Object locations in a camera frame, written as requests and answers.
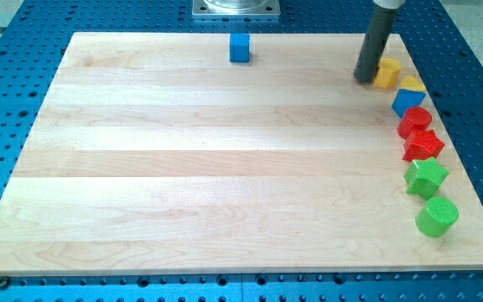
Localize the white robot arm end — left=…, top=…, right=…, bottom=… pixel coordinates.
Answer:
left=373, top=0, right=405, bottom=9

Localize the blue cube block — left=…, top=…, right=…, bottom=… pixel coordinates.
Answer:
left=229, top=34, right=250, bottom=63

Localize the yellow hexagon block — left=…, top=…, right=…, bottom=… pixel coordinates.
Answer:
left=373, top=57, right=402, bottom=89

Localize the wooden board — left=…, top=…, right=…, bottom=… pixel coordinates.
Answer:
left=0, top=32, right=483, bottom=276

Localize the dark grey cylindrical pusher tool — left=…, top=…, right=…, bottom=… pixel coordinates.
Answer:
left=354, top=3, right=399, bottom=83

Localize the blue pentagon block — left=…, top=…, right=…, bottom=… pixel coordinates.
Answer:
left=391, top=89, right=426, bottom=118

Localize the red cylinder block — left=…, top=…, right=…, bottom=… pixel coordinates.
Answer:
left=397, top=107, right=432, bottom=139

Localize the red star block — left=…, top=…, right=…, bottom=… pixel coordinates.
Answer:
left=402, top=129, right=445, bottom=161

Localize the yellow heart block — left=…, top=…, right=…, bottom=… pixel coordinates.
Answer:
left=399, top=75, right=426, bottom=92

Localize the green star block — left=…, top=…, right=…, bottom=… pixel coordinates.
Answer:
left=403, top=157, right=449, bottom=200

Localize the green cylinder block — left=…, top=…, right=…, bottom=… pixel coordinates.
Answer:
left=415, top=196, right=460, bottom=237

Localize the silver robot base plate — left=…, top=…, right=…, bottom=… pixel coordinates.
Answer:
left=192, top=0, right=281, bottom=18

